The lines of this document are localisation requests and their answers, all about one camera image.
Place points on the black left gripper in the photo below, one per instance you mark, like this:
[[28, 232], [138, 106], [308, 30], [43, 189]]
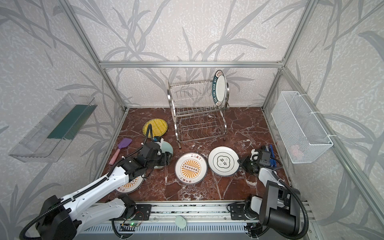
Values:
[[160, 156]]

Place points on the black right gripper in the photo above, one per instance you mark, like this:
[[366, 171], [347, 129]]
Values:
[[248, 163]]

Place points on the white plate black quatrefoil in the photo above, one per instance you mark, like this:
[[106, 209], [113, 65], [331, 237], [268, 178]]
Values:
[[223, 161]]

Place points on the white plate green text rim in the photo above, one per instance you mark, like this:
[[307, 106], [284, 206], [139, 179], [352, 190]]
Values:
[[219, 88]]

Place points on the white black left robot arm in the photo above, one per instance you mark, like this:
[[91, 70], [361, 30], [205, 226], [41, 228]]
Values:
[[64, 218]]

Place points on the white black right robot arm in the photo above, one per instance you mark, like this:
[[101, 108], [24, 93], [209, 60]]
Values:
[[281, 207]]

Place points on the stainless steel dish rack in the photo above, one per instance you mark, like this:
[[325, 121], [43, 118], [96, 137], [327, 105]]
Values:
[[196, 117]]

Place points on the light green flower plate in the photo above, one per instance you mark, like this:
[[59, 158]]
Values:
[[166, 155]]

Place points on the yellow ribbed plate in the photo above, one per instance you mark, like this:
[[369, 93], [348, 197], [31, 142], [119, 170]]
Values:
[[159, 127]]

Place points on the purple pink spatula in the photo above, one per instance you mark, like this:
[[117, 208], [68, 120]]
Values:
[[125, 142]]

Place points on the blue clip tool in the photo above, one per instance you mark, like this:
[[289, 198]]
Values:
[[273, 162]]

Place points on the orange sunburst plate left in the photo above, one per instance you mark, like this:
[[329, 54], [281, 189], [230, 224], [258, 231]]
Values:
[[131, 186]]

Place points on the orange sunburst plate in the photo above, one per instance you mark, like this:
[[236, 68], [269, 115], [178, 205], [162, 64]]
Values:
[[191, 168], [131, 186]]

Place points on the orange sunburst plate centre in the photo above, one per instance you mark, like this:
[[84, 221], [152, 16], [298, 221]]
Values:
[[191, 168]]

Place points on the pale green oval puck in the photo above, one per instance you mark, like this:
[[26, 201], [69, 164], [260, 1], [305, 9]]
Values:
[[180, 222]]

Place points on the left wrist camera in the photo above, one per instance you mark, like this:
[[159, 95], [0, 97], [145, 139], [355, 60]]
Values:
[[158, 139]]

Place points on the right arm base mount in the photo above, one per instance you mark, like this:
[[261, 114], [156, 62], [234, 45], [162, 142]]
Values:
[[237, 211]]

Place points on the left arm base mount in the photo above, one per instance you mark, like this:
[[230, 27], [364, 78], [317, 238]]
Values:
[[140, 212]]

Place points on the white wire mesh basket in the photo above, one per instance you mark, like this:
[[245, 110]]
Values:
[[303, 136]]

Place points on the clear plastic wall shelf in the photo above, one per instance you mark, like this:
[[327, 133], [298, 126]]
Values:
[[50, 138]]

